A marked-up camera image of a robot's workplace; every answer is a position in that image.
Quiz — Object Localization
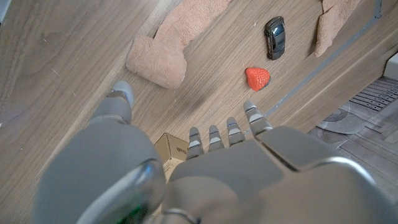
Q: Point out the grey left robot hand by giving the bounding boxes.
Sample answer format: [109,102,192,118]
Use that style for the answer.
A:
[30,80,398,224]

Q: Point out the beige elastic arm wrap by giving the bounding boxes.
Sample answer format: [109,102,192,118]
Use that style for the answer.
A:
[125,0,361,90]

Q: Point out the brown cardboard box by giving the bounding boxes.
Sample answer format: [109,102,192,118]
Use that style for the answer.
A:
[153,133,190,183]

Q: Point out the red toy strawberry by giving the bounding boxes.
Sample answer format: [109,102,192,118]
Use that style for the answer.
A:
[245,67,271,92]

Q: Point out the black toy car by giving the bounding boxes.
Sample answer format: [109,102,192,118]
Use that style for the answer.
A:
[264,16,286,61]

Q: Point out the printed window backdrop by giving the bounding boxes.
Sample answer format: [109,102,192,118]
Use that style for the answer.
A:
[306,74,398,187]

